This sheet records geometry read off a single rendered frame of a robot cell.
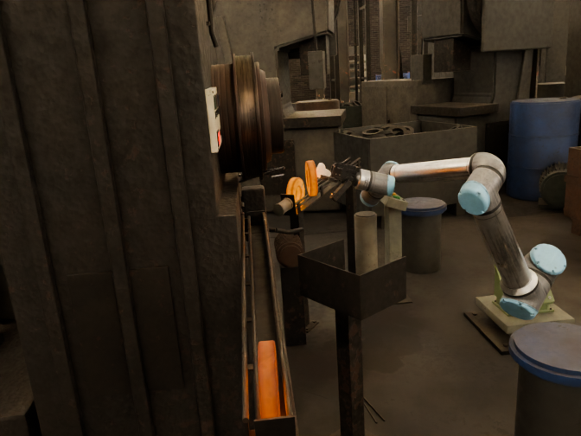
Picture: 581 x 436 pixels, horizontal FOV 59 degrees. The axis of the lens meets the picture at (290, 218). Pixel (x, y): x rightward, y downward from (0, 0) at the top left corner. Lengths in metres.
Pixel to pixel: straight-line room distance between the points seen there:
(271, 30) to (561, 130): 2.64
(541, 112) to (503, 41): 0.75
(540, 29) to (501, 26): 0.50
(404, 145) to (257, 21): 1.64
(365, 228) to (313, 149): 2.01
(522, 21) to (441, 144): 1.58
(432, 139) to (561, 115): 1.24
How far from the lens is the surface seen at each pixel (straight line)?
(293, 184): 2.45
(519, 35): 5.43
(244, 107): 1.77
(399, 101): 6.03
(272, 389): 0.99
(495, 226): 2.08
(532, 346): 1.77
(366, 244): 2.78
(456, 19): 5.40
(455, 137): 4.48
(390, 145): 4.15
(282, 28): 4.66
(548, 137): 5.08
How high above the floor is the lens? 1.27
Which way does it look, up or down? 16 degrees down
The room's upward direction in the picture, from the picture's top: 4 degrees counter-clockwise
